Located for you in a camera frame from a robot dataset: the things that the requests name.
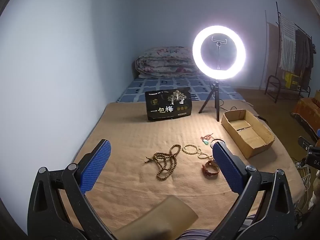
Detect white small bead bracelet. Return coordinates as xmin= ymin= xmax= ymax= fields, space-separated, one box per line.
xmin=197 ymin=148 xmax=214 ymax=160

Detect person's striped grey pants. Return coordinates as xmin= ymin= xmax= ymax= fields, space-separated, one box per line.
xmin=179 ymin=214 xmax=254 ymax=240

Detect cream large bead bracelet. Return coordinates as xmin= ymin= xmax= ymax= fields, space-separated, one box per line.
xmin=182 ymin=143 xmax=201 ymax=155

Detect black clothes rack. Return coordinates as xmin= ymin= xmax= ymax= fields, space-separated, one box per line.
xmin=264 ymin=1 xmax=316 ymax=103

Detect dark hanging clothes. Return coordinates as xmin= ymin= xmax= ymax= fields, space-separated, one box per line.
xmin=295 ymin=29 xmax=315 ymax=77

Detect striped white hanging towel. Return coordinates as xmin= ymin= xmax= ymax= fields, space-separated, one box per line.
xmin=278 ymin=14 xmax=297 ymax=72

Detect black light cable with switch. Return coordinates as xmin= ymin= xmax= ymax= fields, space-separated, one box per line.
xmin=225 ymin=99 xmax=267 ymax=122

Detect yellow box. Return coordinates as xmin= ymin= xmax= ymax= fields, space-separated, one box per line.
xmin=284 ymin=71 xmax=301 ymax=89

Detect black snack bag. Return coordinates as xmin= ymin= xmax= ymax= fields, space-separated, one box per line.
xmin=145 ymin=87 xmax=192 ymax=122

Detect phone clamp holder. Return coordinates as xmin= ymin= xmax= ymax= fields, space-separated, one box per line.
xmin=211 ymin=36 xmax=228 ymax=71

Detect green pendant with red cord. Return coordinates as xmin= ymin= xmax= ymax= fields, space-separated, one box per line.
xmin=200 ymin=133 xmax=213 ymax=146

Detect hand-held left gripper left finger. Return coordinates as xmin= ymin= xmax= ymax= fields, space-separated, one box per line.
xmin=27 ymin=139 xmax=118 ymax=240

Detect black tripod stand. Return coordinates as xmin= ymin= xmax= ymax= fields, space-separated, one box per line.
xmin=199 ymin=81 xmax=228 ymax=122

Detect white power strip with cables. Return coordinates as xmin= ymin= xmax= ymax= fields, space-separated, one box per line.
xmin=293 ymin=159 xmax=316 ymax=207

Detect brown wooden bead necklace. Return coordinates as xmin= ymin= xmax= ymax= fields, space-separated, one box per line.
xmin=144 ymin=144 xmax=182 ymax=180

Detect orange cloth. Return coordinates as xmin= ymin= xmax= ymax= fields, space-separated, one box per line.
xmin=291 ymin=97 xmax=320 ymax=137

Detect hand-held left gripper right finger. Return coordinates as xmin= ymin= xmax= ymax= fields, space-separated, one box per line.
xmin=212 ymin=141 xmax=297 ymax=240

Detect blue patterned bed sheet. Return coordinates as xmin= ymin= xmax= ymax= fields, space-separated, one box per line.
xmin=116 ymin=75 xmax=245 ymax=103

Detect brown leather watch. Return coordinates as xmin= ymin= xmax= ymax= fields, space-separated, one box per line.
xmin=202 ymin=159 xmax=221 ymax=176

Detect cardboard box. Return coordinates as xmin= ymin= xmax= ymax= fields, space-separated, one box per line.
xmin=221 ymin=109 xmax=275 ymax=159

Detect black bangle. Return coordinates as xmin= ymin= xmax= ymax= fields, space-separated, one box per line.
xmin=210 ymin=138 xmax=227 ymax=149

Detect white ring light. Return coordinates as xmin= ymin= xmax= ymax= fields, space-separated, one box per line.
xmin=192 ymin=25 xmax=247 ymax=82

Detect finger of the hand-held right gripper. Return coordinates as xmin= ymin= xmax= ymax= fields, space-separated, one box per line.
xmin=298 ymin=136 xmax=313 ymax=153

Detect folded floral quilt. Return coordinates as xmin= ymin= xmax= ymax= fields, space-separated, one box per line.
xmin=136 ymin=46 xmax=201 ymax=79

